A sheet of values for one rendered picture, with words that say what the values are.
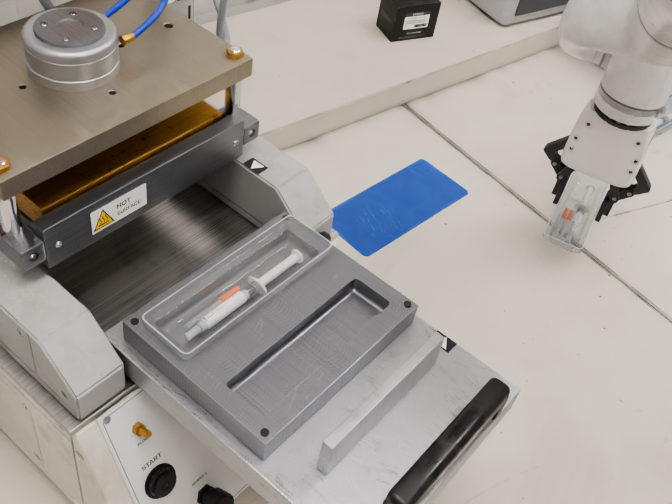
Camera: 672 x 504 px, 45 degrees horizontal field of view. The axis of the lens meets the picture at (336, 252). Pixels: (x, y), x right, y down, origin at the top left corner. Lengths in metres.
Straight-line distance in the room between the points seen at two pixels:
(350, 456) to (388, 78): 0.83
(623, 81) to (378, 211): 0.38
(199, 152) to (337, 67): 0.64
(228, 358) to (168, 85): 0.25
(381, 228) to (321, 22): 0.48
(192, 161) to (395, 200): 0.49
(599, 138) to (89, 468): 0.74
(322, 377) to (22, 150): 0.30
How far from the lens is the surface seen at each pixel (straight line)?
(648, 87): 1.05
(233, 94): 0.80
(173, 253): 0.83
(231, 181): 0.86
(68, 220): 0.70
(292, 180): 0.82
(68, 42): 0.72
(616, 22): 0.93
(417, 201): 1.21
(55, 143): 0.68
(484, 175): 1.29
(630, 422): 1.05
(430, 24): 1.49
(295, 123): 1.23
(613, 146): 1.12
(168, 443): 0.78
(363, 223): 1.15
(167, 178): 0.75
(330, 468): 0.64
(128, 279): 0.81
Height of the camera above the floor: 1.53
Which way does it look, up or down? 45 degrees down
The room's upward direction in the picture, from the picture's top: 11 degrees clockwise
